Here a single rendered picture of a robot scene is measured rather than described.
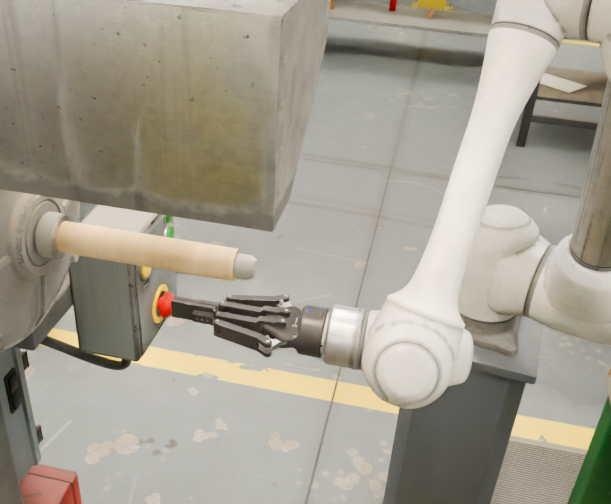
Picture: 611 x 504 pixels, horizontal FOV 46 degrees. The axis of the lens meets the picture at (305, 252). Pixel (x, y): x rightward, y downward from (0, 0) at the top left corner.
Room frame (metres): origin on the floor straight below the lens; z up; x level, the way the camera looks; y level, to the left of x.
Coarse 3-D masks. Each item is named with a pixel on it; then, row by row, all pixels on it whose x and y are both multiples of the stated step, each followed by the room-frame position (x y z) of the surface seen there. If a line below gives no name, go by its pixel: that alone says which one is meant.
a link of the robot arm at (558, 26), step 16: (512, 0) 1.03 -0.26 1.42; (528, 0) 1.01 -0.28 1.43; (544, 0) 1.01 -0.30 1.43; (560, 0) 1.00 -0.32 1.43; (576, 0) 0.99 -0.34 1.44; (496, 16) 1.04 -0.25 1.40; (512, 16) 1.01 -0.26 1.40; (528, 16) 1.00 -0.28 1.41; (544, 16) 1.00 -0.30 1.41; (560, 16) 1.00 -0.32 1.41; (576, 16) 0.99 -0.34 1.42; (544, 32) 0.99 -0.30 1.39; (560, 32) 1.01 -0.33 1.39; (576, 32) 1.00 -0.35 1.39
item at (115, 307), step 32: (96, 224) 0.86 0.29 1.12; (128, 224) 0.86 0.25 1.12; (160, 224) 0.90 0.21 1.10; (96, 288) 0.81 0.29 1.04; (128, 288) 0.80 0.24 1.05; (160, 288) 0.88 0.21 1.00; (96, 320) 0.81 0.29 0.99; (128, 320) 0.80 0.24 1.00; (160, 320) 0.87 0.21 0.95; (64, 352) 0.82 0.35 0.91; (96, 352) 0.81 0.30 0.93; (128, 352) 0.80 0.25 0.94
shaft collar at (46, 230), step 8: (48, 216) 0.61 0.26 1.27; (56, 216) 0.61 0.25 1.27; (64, 216) 0.61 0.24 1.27; (40, 224) 0.60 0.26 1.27; (48, 224) 0.60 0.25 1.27; (56, 224) 0.60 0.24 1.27; (40, 232) 0.59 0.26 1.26; (48, 232) 0.59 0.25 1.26; (56, 232) 0.60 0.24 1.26; (40, 240) 0.59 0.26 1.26; (48, 240) 0.59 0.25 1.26; (40, 248) 0.59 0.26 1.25; (48, 248) 0.59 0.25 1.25; (56, 248) 0.59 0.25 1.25; (48, 256) 0.59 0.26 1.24; (56, 256) 0.59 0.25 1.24; (64, 256) 0.60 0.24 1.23
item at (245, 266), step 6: (240, 258) 0.57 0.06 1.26; (246, 258) 0.57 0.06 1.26; (252, 258) 0.58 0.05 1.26; (234, 264) 0.57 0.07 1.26; (240, 264) 0.57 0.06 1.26; (246, 264) 0.57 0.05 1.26; (252, 264) 0.57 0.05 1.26; (234, 270) 0.57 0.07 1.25; (240, 270) 0.57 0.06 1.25; (246, 270) 0.56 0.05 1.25; (252, 270) 0.57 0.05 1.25; (234, 276) 0.57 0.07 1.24; (240, 276) 0.57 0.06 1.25; (246, 276) 0.56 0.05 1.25; (252, 276) 0.57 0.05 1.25
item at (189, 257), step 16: (64, 224) 0.61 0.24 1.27; (80, 224) 0.61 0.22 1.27; (64, 240) 0.59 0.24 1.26; (80, 240) 0.59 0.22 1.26; (96, 240) 0.59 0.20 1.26; (112, 240) 0.59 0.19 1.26; (128, 240) 0.59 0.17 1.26; (144, 240) 0.59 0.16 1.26; (160, 240) 0.59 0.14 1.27; (176, 240) 0.59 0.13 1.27; (96, 256) 0.59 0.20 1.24; (112, 256) 0.58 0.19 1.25; (128, 256) 0.58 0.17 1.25; (144, 256) 0.58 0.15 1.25; (160, 256) 0.58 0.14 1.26; (176, 256) 0.57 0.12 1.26; (192, 256) 0.57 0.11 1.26; (208, 256) 0.57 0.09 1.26; (224, 256) 0.57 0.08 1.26; (192, 272) 0.57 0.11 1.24; (208, 272) 0.57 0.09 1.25; (224, 272) 0.56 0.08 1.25
